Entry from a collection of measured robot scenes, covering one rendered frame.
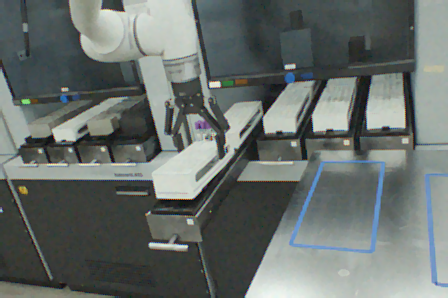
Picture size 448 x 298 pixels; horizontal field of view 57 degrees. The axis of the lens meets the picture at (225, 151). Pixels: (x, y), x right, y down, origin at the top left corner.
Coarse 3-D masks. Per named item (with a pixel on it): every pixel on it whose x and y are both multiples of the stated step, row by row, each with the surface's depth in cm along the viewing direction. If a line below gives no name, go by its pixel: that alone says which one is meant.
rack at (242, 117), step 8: (240, 104) 147; (248, 104) 144; (256, 104) 143; (232, 112) 139; (240, 112) 138; (248, 112) 137; (256, 112) 146; (232, 120) 132; (240, 120) 130; (248, 120) 131; (256, 120) 139; (232, 128) 124; (240, 128) 125; (248, 128) 138; (232, 136) 121; (240, 136) 133
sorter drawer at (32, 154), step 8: (24, 144) 166; (32, 144) 164; (40, 144) 162; (48, 144) 164; (24, 152) 166; (32, 152) 164; (40, 152) 163; (24, 160) 168; (32, 160) 166; (40, 160) 165
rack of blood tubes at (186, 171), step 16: (192, 144) 116; (208, 144) 115; (176, 160) 104; (192, 160) 103; (208, 160) 103; (224, 160) 113; (160, 176) 96; (176, 176) 94; (192, 176) 95; (208, 176) 103; (160, 192) 97; (176, 192) 96; (192, 192) 95
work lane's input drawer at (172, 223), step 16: (256, 128) 137; (256, 144) 133; (240, 160) 119; (224, 176) 109; (208, 192) 101; (224, 192) 108; (160, 208) 97; (176, 208) 95; (192, 208) 94; (208, 208) 98; (160, 224) 97; (176, 224) 95; (192, 224) 94; (176, 240) 96; (192, 240) 96
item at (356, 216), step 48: (336, 192) 88; (384, 192) 85; (432, 192) 82; (288, 240) 76; (336, 240) 73; (384, 240) 71; (432, 240) 69; (288, 288) 65; (336, 288) 63; (384, 288) 61; (432, 288) 60
